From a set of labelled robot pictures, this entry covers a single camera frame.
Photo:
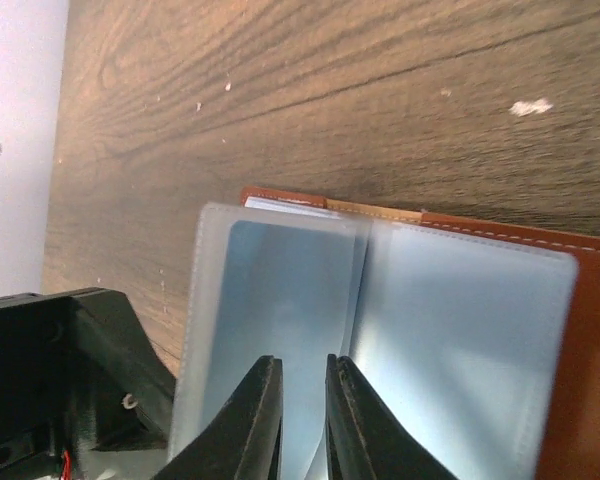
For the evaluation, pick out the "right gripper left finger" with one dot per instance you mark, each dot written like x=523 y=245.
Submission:
x=243 y=441

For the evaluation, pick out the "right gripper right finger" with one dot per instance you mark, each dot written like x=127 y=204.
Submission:
x=364 y=440

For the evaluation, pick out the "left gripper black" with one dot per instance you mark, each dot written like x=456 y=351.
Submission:
x=122 y=393

